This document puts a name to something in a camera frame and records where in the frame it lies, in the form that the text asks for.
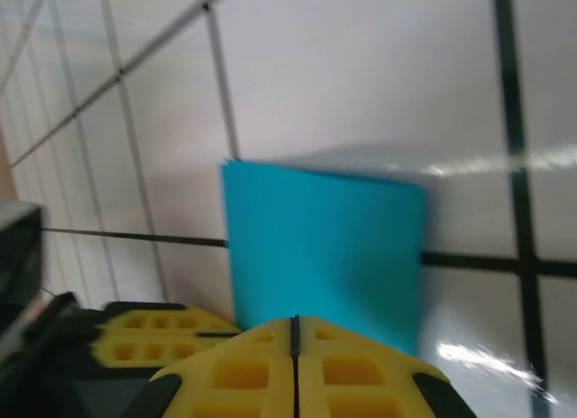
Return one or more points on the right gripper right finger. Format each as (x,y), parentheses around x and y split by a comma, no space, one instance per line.
(360,382)

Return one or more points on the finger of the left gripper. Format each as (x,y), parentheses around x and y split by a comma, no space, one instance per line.
(135,361)
(198,316)

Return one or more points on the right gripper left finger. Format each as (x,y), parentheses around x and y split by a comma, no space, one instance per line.
(234,382)

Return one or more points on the teal cloth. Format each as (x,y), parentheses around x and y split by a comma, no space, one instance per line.
(315,233)

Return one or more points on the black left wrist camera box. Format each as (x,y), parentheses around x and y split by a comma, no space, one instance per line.
(18,247)

